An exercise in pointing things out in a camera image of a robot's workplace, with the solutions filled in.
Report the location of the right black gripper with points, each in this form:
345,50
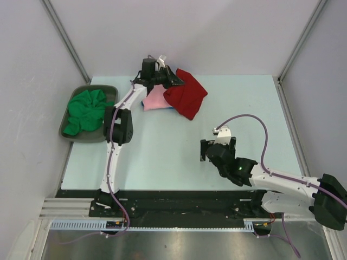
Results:
204,144

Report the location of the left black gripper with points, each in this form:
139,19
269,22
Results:
171,79

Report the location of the red t shirt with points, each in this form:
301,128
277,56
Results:
186,99

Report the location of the grey plastic tray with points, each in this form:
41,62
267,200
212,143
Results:
89,137

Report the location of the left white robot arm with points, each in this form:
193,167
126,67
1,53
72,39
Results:
118,124

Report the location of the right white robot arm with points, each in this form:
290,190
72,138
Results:
324,198

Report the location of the pink folded t shirt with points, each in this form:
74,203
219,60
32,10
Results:
155,99

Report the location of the blue folded t shirt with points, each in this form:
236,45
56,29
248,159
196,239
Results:
169,108

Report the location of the green t shirt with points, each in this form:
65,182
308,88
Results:
86,112

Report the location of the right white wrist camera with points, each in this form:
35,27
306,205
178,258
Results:
223,135

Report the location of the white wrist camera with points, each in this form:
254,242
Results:
223,135
161,62

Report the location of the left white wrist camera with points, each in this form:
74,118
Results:
161,62

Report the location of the right aluminium side rail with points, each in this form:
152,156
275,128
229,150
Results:
292,129

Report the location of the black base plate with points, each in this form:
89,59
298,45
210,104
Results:
176,209

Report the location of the left aluminium frame post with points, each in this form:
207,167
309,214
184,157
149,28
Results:
62,33

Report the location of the aluminium frame post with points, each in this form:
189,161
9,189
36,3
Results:
62,33
304,36

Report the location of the right aluminium frame post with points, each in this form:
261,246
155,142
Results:
304,36

